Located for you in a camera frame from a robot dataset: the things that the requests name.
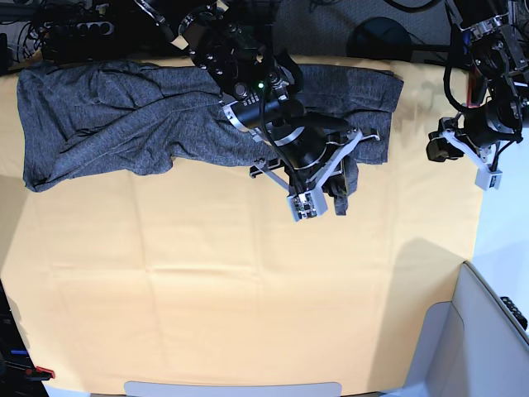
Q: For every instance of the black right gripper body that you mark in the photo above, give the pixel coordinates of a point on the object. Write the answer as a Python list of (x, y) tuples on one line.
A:
[(309, 152)]

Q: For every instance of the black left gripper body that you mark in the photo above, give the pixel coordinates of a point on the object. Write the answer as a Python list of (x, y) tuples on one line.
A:
[(475, 137)]

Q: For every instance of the grey long-sleeve shirt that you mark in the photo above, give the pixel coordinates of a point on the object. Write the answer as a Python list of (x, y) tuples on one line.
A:
[(124, 115)]

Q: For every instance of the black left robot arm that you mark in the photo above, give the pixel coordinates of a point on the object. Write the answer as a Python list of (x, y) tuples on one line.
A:
[(496, 111)]

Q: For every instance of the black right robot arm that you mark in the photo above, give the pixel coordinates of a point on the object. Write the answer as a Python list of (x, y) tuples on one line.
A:
[(259, 90)]

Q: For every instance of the red black clamp right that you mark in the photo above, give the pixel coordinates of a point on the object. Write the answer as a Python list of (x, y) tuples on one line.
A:
[(477, 88)]

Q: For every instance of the red black clamp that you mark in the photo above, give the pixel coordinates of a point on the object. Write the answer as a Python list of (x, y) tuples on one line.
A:
[(477, 88), (39, 374)]

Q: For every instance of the dark round chair base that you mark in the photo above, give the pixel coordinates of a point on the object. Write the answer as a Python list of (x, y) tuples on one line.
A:
[(380, 38)]

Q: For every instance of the yellow table cloth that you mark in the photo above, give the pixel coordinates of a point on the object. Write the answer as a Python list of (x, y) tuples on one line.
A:
[(200, 276)]

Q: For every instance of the black remote control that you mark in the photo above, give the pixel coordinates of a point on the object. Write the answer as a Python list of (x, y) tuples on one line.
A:
[(514, 310)]

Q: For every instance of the white storage bin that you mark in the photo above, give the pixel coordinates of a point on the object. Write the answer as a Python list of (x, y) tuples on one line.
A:
[(471, 345)]

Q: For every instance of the white power strip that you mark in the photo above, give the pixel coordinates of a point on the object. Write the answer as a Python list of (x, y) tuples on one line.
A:
[(90, 28)]

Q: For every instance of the grey plate at front edge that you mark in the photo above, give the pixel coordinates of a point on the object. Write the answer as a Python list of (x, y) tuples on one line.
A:
[(326, 389)]

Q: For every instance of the red black clamp left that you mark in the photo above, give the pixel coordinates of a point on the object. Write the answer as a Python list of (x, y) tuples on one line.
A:
[(39, 374)]

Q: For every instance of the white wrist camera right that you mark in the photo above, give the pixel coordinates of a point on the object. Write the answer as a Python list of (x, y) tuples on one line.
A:
[(310, 204)]

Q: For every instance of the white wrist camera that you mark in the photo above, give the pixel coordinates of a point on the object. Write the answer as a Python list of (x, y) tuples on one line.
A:
[(310, 204), (487, 179)]

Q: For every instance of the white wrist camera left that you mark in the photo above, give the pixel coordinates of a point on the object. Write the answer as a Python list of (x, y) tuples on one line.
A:
[(487, 179)]

